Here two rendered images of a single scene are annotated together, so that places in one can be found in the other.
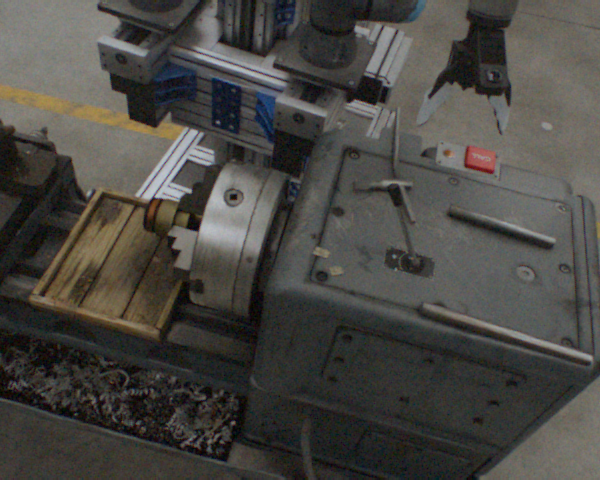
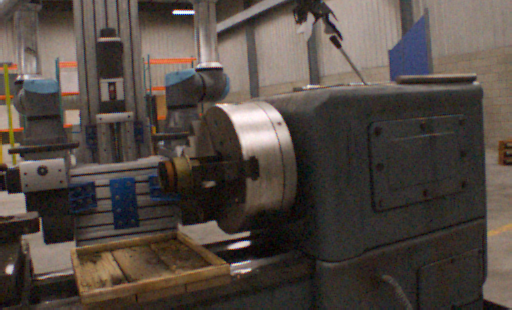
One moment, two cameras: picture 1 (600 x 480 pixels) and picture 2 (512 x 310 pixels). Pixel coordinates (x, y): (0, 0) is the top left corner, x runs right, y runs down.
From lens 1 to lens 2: 1.13 m
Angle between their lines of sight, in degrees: 55
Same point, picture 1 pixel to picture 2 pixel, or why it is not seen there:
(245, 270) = (281, 132)
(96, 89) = not seen: outside the picture
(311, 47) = (178, 121)
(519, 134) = not seen: hidden behind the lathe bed
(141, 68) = (61, 172)
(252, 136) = (151, 222)
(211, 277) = (261, 149)
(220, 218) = (240, 110)
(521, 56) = not seen: hidden behind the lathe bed
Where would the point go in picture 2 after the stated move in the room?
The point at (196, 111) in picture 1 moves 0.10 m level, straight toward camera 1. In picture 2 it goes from (98, 222) to (112, 226)
